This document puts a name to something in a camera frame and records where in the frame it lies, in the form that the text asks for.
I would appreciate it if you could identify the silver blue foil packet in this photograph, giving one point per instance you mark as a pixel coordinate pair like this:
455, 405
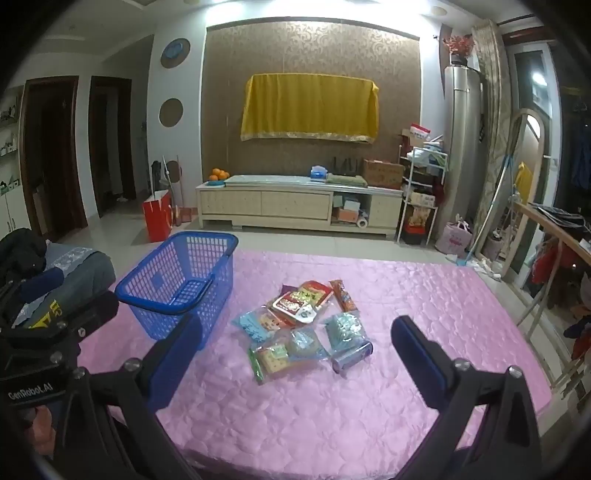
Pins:
353, 357

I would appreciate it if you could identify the white shelf cabinet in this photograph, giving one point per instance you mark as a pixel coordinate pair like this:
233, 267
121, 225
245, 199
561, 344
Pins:
9, 207

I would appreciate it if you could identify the red broom and dustpan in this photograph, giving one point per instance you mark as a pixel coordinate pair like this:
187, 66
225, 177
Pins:
184, 217

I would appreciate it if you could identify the red garment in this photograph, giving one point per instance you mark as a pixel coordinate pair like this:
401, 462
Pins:
549, 263

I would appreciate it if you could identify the green folded mat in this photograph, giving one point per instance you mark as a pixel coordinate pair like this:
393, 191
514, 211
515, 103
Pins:
346, 181

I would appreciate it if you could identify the wooden folding table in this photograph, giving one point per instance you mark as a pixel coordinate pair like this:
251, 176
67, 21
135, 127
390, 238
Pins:
545, 221

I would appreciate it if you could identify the purple snack packet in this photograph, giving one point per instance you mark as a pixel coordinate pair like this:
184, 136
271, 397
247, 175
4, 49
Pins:
287, 290

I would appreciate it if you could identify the grey printed seat cover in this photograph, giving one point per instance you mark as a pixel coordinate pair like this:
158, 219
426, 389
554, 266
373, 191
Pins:
87, 272

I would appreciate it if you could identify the yellow and red bag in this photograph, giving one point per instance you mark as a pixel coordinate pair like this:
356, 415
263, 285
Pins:
421, 217

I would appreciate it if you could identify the patterned beige curtain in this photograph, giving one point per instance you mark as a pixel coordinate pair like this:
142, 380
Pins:
491, 115

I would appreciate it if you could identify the beige low cabinet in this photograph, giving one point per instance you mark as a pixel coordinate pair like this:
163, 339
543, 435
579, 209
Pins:
277, 203

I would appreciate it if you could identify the teal snack packet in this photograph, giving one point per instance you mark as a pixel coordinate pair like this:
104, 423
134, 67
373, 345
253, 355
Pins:
344, 330

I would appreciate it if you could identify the white metal rack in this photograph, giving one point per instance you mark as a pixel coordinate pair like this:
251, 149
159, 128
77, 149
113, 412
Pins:
401, 207

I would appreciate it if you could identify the black jacket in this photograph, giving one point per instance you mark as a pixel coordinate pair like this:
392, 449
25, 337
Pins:
18, 249

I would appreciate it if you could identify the round brown wall plaque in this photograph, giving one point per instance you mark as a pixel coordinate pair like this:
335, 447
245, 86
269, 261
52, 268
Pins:
171, 112

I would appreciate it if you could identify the round blue wall plaque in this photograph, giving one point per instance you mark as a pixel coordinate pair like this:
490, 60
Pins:
175, 53

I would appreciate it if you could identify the clear round pastry packet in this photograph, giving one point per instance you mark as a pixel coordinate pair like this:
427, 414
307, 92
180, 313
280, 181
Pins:
302, 346

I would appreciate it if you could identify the arched standing mirror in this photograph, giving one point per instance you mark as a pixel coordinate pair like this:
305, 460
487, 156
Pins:
531, 138

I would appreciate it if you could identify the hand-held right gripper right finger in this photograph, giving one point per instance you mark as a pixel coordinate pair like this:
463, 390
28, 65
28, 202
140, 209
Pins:
415, 355

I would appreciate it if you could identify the red and white box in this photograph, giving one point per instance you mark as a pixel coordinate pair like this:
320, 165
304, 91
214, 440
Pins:
420, 131

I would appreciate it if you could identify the red paper bag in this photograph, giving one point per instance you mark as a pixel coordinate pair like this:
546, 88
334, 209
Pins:
157, 217

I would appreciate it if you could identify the light blue cartoon snack packet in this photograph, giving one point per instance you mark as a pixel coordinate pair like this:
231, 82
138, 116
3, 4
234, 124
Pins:
251, 325

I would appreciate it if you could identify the vase of red flowers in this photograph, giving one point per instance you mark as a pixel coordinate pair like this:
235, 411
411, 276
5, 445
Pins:
459, 48

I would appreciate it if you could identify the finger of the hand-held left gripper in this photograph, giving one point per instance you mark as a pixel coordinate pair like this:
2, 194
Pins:
92, 311
44, 284

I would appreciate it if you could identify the white paper roll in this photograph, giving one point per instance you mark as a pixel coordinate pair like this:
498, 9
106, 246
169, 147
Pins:
362, 223

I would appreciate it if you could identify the blue plastic basket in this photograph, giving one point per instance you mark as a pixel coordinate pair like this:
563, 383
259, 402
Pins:
152, 286

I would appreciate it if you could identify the plate of oranges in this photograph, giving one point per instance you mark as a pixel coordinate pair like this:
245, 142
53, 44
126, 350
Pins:
218, 175

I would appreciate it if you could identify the blue tissue box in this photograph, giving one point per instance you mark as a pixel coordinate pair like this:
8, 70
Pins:
319, 173

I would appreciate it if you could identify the pink quilted mat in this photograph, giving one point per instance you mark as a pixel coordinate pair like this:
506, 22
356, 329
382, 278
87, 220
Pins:
323, 415

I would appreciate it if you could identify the grey standing air conditioner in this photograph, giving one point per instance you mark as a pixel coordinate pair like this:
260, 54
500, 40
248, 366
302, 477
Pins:
461, 138

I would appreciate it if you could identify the black router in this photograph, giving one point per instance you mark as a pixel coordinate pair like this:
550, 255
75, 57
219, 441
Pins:
345, 170

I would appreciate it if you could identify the pink gift bag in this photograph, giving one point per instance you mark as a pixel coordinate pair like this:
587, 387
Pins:
455, 240

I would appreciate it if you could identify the brown cardboard box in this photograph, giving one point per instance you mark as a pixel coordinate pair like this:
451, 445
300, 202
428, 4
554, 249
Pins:
383, 174

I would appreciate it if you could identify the dark wooden door frame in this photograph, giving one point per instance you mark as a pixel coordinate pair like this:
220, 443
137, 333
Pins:
129, 138
78, 161

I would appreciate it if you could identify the red tray snack packet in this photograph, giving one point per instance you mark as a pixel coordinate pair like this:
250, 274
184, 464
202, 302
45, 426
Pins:
314, 293

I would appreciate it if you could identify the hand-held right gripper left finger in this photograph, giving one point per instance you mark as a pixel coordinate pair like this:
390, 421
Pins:
178, 364

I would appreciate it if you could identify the red snack packet pale picture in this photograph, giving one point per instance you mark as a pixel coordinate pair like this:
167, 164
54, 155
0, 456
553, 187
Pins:
293, 310

